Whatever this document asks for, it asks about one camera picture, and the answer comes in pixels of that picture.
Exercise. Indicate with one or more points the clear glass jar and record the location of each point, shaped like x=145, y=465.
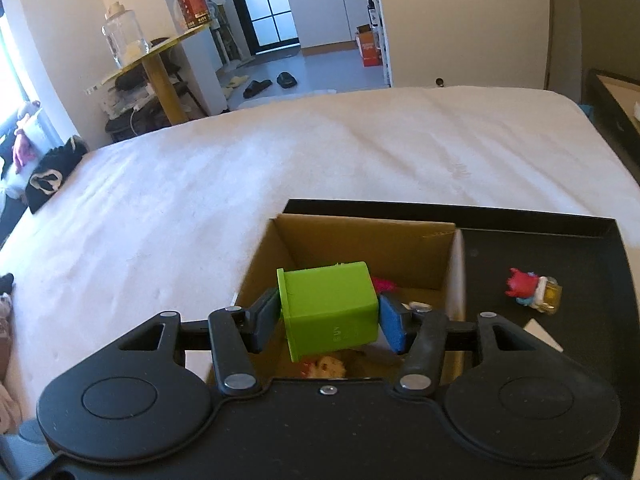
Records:
x=125, y=35

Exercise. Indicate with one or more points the small doll with pink bow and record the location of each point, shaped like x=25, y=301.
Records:
x=327, y=367

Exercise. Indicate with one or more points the magenta toy figure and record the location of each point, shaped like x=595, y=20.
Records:
x=384, y=285

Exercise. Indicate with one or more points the green cube box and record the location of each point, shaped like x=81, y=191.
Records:
x=327, y=310

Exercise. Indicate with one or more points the olive brown board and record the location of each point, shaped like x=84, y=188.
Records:
x=605, y=20

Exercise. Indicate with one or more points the white wall charger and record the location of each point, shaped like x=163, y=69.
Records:
x=542, y=334

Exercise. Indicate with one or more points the orange cardboard box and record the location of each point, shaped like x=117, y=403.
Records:
x=370, y=50

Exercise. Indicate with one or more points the beige slipper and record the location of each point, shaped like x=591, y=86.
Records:
x=237, y=81

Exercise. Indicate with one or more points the red and yellow toy figure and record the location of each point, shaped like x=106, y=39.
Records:
x=530, y=290

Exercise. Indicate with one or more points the round yellow side table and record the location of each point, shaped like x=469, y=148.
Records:
x=160, y=80

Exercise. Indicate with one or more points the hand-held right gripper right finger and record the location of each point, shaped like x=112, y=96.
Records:
x=395, y=325

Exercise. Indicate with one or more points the flat box with cardboard liner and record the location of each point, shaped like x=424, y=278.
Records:
x=615, y=105

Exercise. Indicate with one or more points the cream printed cloth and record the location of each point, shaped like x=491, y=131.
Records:
x=7, y=390

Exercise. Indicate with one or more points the white kitchen cabinet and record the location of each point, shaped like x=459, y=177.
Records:
x=325, y=10

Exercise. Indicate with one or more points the black framed glass door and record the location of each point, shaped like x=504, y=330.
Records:
x=260, y=5

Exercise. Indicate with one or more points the black shallow tray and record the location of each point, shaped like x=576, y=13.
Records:
x=575, y=260

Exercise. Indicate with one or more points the black spray bottle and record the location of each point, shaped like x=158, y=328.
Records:
x=372, y=10

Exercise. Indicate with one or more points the white mattress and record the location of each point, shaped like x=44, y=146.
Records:
x=250, y=160

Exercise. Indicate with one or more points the black slipper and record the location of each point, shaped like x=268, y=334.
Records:
x=257, y=89
x=286, y=80

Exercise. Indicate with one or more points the brown cardboard box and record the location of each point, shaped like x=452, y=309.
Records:
x=350, y=242

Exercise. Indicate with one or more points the black cap with white print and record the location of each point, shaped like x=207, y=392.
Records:
x=50, y=180

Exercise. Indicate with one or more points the pink cloth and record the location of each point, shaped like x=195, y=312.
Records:
x=24, y=145

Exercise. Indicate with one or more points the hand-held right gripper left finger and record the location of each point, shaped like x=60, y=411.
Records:
x=265, y=320

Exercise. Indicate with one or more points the red canister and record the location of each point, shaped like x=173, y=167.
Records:
x=194, y=10

